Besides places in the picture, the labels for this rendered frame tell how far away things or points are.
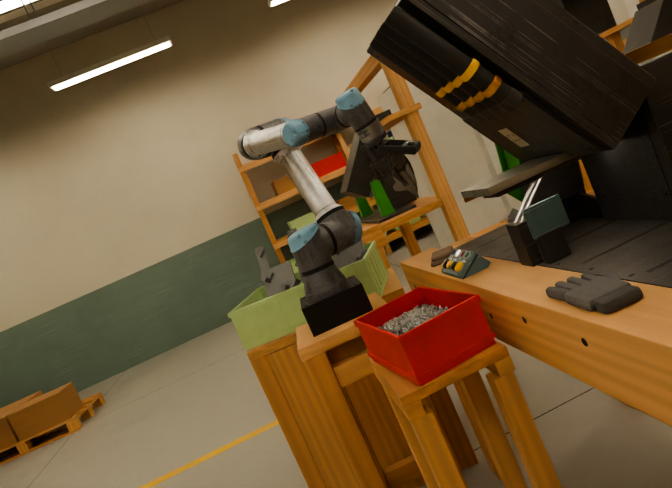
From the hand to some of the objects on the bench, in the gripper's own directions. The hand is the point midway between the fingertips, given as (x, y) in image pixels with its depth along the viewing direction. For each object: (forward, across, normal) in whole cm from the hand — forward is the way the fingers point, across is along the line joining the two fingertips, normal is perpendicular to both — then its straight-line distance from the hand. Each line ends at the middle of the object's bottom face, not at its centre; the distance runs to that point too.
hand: (416, 189), depth 168 cm
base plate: (+28, +7, +43) cm, 52 cm away
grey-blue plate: (+21, +24, +39) cm, 50 cm away
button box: (+26, +16, +9) cm, 32 cm away
